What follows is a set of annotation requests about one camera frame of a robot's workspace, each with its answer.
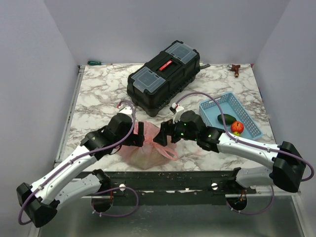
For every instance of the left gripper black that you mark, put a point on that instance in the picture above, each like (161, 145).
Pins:
(137, 140)

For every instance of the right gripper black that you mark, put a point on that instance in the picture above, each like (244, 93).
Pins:
(167, 128)

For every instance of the pink plastic bag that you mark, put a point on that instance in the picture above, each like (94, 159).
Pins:
(151, 154)

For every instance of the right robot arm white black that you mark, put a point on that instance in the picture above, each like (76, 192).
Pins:
(280, 165)

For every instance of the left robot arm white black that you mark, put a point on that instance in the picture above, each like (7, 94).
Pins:
(41, 200)

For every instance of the dark green fake avocado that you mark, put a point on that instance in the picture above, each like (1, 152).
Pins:
(228, 119)

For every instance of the red fake apple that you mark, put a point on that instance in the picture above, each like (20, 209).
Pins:
(237, 127)

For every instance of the black plastic toolbox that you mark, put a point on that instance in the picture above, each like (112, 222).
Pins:
(159, 80)

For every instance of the blue plastic basket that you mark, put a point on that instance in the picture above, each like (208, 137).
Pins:
(232, 109)

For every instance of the grey tool behind toolbox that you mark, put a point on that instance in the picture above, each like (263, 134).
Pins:
(204, 66)

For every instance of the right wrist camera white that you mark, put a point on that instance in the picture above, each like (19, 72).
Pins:
(177, 110)

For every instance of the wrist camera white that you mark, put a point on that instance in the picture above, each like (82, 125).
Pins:
(177, 110)
(126, 107)

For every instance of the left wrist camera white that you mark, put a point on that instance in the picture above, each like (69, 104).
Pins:
(126, 107)

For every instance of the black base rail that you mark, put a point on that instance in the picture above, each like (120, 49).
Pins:
(176, 187)

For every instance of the green handled screwdriver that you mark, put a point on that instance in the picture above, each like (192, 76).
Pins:
(97, 63)

